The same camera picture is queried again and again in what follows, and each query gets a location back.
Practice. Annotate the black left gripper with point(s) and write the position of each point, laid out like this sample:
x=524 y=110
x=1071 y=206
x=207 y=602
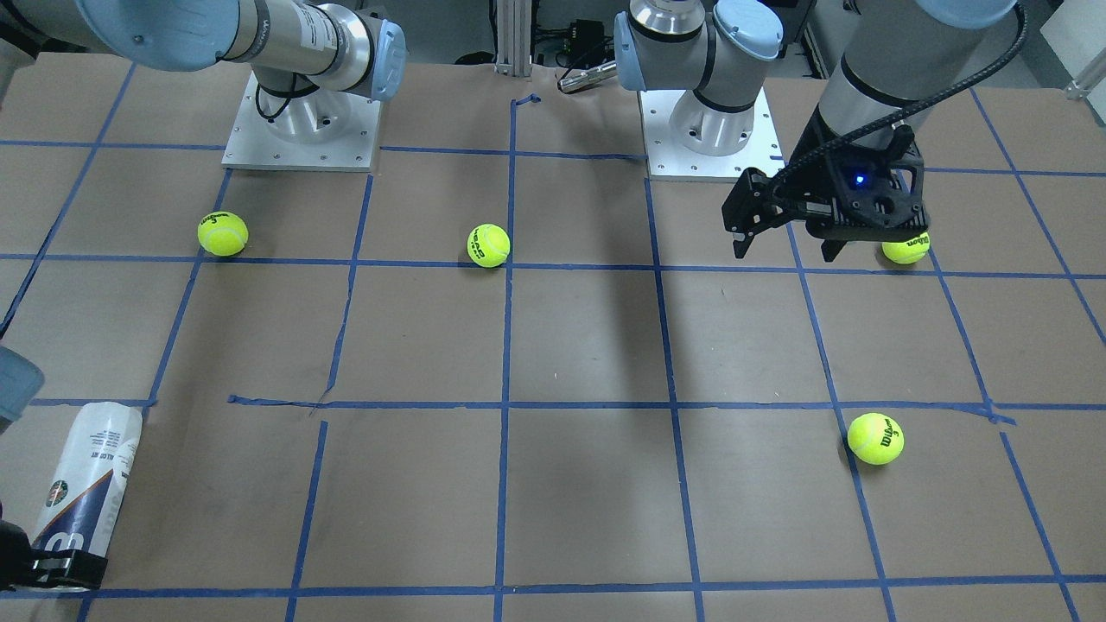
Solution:
x=808 y=175

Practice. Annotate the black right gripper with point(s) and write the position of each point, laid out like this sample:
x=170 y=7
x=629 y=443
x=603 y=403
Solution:
x=54 y=566

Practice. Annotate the tennis ball can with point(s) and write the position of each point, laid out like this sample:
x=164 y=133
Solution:
x=85 y=496

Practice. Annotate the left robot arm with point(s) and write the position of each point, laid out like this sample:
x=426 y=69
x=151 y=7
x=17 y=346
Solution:
x=895 y=62

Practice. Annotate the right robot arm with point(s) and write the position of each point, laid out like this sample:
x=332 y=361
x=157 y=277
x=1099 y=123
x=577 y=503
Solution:
x=296 y=49

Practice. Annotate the tennis ball near base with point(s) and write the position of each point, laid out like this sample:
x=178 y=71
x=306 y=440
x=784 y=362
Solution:
x=907 y=252

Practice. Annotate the tennis ball front Wilson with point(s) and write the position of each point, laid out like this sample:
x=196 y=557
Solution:
x=875 y=438

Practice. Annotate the tennis ball centre Head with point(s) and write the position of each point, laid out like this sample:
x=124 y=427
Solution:
x=488 y=245

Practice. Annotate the silver metal cylinder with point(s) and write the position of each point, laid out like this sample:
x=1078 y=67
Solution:
x=575 y=81

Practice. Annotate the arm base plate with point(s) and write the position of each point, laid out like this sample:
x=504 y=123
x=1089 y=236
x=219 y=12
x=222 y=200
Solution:
x=687 y=141
x=319 y=132

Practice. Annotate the aluminium frame post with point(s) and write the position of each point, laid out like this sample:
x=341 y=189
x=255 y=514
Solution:
x=513 y=37

